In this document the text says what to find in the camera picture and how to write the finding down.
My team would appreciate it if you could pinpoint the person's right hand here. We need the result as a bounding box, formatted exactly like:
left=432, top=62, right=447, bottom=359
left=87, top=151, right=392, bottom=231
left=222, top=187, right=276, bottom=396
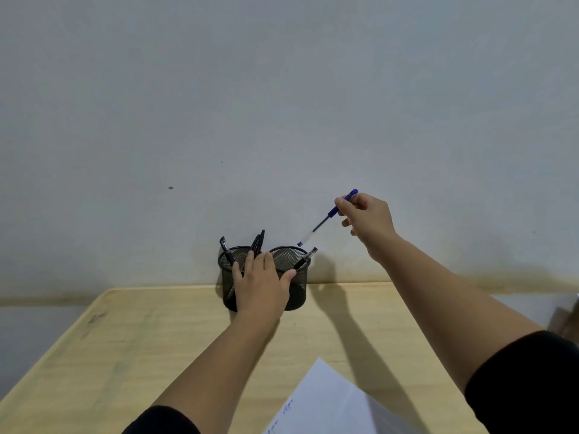
left=334, top=192, right=399, bottom=263

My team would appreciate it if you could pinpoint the black mesh pen cup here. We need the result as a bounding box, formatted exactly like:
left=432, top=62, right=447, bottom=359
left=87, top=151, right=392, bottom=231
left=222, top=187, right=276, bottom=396
left=217, top=245, right=254, bottom=313
left=269, top=245, right=312, bottom=312

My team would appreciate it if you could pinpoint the person's right forearm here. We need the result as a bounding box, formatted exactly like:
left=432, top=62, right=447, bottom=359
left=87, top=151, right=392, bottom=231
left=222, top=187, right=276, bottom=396
left=370, top=234, right=543, bottom=394

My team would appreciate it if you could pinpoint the clear pen with white label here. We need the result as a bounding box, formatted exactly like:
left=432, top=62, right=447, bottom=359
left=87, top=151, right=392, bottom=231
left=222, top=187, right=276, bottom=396
left=293, top=247, right=319, bottom=271

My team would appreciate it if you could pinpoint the clear blue gel pen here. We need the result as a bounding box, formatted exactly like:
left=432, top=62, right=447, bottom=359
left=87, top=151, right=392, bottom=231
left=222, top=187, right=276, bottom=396
left=296, top=188, right=359, bottom=248

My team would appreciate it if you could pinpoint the person's left forearm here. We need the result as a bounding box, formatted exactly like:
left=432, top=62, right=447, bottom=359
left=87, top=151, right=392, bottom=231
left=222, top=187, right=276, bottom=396
left=153, top=313, right=281, bottom=434

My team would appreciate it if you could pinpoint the person's right black sleeve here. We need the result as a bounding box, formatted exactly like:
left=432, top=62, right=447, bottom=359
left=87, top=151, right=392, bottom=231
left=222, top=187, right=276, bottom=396
left=464, top=330, right=579, bottom=434

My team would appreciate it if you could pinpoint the white paper sheet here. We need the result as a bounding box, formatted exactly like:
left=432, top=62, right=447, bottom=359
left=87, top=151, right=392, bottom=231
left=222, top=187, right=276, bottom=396
left=263, top=358, right=410, bottom=434

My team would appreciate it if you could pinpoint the person's left hand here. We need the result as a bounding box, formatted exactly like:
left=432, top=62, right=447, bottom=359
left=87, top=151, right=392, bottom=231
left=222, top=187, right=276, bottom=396
left=231, top=251, right=297, bottom=329

